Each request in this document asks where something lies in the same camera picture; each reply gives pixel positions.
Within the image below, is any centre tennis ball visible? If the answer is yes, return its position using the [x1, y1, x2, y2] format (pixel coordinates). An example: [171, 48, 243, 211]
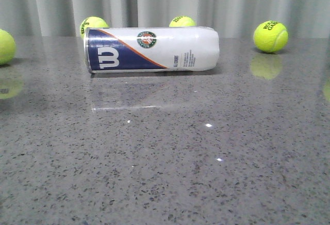
[169, 15, 196, 27]

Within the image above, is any grey pleated curtain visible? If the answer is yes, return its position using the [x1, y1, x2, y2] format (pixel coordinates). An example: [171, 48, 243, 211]
[1, 0, 329, 38]

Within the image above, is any far left tennis ball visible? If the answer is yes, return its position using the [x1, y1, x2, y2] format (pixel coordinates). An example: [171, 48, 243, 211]
[0, 29, 16, 66]

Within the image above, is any right Roland Garros tennis ball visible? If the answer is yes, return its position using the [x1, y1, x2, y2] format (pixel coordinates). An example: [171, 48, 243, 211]
[253, 20, 288, 53]

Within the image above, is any white Wilson tennis ball can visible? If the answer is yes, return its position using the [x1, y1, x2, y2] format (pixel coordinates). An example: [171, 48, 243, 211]
[84, 26, 220, 73]

